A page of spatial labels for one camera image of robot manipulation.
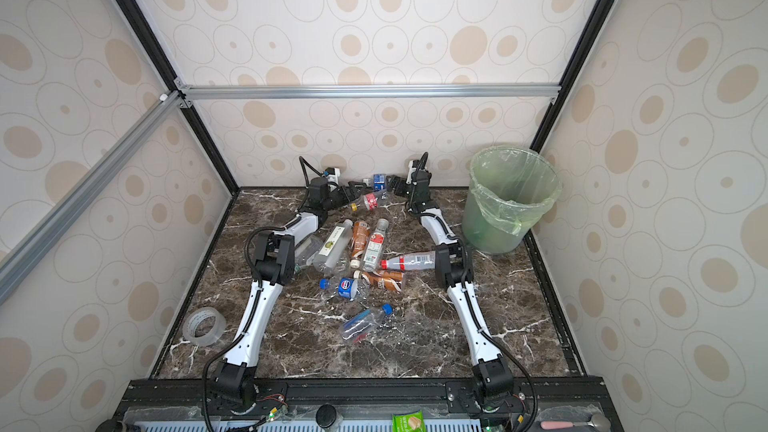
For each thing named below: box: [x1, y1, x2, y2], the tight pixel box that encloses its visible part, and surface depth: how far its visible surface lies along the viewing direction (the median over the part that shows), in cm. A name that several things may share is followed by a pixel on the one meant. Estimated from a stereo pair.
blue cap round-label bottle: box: [319, 276, 370, 302], surface depth 93 cm
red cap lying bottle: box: [380, 251, 436, 271], surface depth 96 cm
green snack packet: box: [391, 410, 426, 432], surface depth 70 cm
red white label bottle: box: [363, 218, 389, 273], surface depth 98 cm
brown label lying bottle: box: [353, 270, 405, 293], surface depth 91 cm
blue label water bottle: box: [373, 174, 386, 191], surface depth 119 cm
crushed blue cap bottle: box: [342, 303, 394, 342], surface depth 87 cm
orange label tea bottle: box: [350, 220, 371, 269], surface depth 101 cm
